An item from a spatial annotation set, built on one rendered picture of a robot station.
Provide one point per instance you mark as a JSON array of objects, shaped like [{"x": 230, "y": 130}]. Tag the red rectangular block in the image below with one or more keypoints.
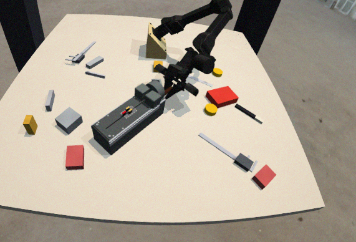
[
  {"x": 264, "y": 176},
  {"x": 221, "y": 97},
  {"x": 75, "y": 157}
]

